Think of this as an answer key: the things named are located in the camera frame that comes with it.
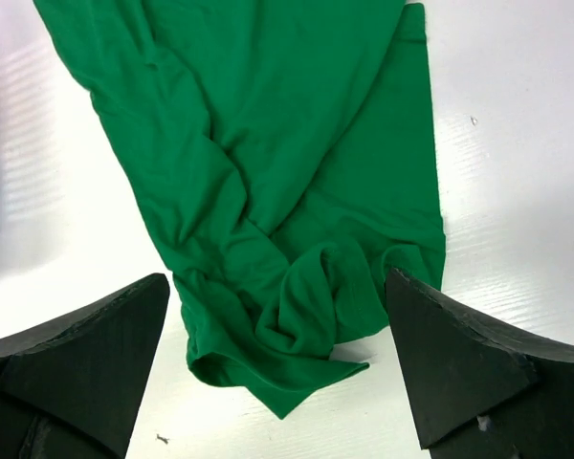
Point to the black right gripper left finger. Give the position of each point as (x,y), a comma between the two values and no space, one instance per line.
(72,387)

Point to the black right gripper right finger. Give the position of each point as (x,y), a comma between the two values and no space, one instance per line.
(479,387)

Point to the green t shirt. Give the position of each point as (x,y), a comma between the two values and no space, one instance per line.
(282,157)

